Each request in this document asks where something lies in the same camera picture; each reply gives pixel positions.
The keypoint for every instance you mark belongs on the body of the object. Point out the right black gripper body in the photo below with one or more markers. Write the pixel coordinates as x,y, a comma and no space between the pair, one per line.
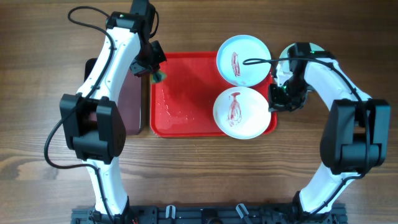
291,93

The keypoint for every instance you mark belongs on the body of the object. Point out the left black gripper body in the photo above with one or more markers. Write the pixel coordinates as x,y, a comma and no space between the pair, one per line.
149,58

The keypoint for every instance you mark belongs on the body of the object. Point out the green yellow sponge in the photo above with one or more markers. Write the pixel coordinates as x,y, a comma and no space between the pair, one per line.
157,77

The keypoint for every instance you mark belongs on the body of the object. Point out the light blue plate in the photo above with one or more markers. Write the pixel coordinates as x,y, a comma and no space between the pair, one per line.
283,73
234,51

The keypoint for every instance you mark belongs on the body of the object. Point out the white stained plate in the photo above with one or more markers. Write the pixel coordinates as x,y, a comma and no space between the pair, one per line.
241,112

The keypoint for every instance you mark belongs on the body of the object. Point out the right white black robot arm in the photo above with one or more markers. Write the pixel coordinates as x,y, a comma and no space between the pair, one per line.
355,137

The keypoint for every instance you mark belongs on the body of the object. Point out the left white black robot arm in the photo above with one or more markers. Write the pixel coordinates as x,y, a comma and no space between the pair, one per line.
91,121

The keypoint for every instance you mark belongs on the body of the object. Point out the black tray brown inside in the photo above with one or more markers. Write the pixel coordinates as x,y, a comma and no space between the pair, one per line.
130,103

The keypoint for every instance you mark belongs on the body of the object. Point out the red plastic tray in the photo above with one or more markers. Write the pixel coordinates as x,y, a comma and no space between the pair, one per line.
181,106

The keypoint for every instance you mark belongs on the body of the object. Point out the light blue plate top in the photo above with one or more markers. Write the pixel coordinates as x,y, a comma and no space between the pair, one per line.
234,51

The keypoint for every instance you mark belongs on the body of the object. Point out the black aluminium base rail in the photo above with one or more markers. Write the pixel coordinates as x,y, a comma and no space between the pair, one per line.
268,213

